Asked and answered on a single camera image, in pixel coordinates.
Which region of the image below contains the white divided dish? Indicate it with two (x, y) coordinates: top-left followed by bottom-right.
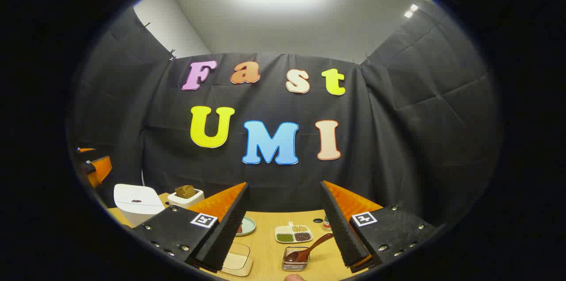
(275, 222), (314, 244)

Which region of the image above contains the metal wire chopstick holder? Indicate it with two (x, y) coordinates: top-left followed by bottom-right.
(282, 246), (310, 271)

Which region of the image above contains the pale green plate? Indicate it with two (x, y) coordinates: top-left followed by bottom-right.
(236, 216), (256, 236)

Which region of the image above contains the white rice cooker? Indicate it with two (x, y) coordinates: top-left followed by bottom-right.
(114, 184), (165, 227)

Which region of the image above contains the white toaster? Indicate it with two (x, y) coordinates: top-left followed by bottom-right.
(167, 188), (205, 209)

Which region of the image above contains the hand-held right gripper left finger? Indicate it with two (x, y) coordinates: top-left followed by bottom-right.
(133, 182), (250, 273)

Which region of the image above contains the brown wooden spoon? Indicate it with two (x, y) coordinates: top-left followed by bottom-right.
(284, 233), (335, 264)

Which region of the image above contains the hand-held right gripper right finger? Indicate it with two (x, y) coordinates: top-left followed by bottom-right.
(321, 180), (438, 273)

